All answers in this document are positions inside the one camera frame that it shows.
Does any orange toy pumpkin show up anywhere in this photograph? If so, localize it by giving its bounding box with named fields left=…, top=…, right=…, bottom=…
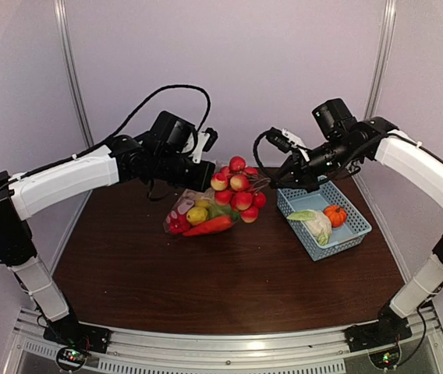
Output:
left=323, top=205, right=348, bottom=228

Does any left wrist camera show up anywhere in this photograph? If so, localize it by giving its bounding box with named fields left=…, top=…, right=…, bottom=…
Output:
left=189, top=128, right=218, bottom=164

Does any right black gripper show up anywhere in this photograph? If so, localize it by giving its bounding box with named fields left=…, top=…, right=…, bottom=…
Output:
left=270, top=135, right=360, bottom=192

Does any yellow toy pear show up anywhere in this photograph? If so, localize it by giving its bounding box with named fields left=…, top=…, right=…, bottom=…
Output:
left=186, top=207, right=210, bottom=226

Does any left black cable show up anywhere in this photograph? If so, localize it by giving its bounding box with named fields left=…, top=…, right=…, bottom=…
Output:
left=0, top=85, right=211, bottom=264

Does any yellow toy bell pepper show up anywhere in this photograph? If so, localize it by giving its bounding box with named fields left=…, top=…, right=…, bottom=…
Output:
left=195, top=199, right=211, bottom=209

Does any left aluminium frame post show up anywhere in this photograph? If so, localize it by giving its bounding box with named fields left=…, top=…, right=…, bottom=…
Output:
left=54, top=0, right=95, bottom=148

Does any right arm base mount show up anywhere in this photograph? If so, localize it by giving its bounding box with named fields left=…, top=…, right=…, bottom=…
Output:
left=344, top=319, right=412, bottom=371

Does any blue plastic basket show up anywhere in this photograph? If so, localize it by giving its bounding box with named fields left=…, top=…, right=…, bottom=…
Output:
left=277, top=182, right=372, bottom=261

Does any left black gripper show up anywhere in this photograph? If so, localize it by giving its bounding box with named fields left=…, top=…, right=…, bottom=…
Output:
left=153, top=150, right=218, bottom=192

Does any red toy bell pepper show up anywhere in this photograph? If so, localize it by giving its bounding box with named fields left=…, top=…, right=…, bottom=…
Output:
left=167, top=215, right=191, bottom=235

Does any toy cabbage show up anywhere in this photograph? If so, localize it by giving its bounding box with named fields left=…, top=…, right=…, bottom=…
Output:
left=287, top=210, right=332, bottom=245

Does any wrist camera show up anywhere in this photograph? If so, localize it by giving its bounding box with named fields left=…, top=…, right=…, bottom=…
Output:
left=189, top=128, right=218, bottom=164
left=265, top=128, right=310, bottom=161

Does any right aluminium frame post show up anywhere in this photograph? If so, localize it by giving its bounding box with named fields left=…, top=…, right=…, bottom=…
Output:
left=363, top=0, right=397, bottom=118

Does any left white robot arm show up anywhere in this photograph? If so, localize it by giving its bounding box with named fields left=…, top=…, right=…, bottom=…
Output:
left=0, top=111, right=218, bottom=346

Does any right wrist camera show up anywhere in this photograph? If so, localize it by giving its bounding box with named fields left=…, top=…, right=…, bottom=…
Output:
left=265, top=128, right=310, bottom=161

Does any green toy apple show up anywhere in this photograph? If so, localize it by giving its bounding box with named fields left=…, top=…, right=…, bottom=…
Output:
left=207, top=203, right=240, bottom=222

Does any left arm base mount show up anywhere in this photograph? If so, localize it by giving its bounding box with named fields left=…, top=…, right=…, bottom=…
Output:
left=37, top=308, right=111, bottom=373

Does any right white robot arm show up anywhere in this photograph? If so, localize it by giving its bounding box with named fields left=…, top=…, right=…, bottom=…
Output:
left=262, top=98, right=443, bottom=344

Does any orange toy carrot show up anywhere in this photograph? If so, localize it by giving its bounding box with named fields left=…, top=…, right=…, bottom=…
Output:
left=183, top=215, right=233, bottom=237

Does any black cable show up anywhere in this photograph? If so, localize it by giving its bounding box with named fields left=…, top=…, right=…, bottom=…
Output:
left=0, top=85, right=211, bottom=264
left=253, top=127, right=386, bottom=184

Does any aluminium frame post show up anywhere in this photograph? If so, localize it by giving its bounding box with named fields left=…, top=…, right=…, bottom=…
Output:
left=54, top=0, right=95, bottom=148
left=363, top=0, right=397, bottom=118

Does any aluminium front rail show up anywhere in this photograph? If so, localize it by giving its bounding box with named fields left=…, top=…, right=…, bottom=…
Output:
left=1, top=307, right=443, bottom=374

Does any right black cable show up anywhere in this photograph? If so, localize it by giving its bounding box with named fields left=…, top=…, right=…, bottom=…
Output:
left=253, top=127, right=386, bottom=184

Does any clear polka dot zip bag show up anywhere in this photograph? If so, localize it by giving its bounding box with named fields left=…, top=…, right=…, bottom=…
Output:
left=163, top=157, right=253, bottom=237

